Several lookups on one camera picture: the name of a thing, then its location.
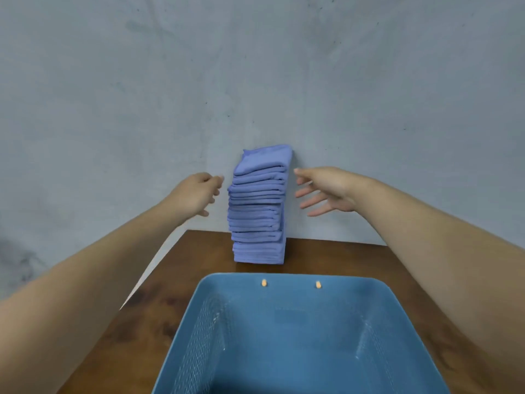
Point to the person's left hand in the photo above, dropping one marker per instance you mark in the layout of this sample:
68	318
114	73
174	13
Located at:
192	194

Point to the person's right hand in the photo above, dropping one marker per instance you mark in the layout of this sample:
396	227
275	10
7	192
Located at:
334	186

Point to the person's right middle finger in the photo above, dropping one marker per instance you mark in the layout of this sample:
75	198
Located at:
308	191

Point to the person's right thumb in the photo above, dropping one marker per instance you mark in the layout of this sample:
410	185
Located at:
308	173

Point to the person's left fingers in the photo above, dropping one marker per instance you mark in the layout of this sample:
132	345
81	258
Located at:
214	185

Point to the person's right little finger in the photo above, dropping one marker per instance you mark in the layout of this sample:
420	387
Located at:
322	211

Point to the person's right forearm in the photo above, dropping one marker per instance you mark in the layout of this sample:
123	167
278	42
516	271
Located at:
443	258

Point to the person's left forearm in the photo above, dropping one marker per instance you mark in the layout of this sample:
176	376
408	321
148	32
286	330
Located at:
78	291

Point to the stack of folded blue towels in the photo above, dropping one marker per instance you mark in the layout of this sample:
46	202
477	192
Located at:
258	209

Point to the blue plastic basket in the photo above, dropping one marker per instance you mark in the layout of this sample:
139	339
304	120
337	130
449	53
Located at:
295	340

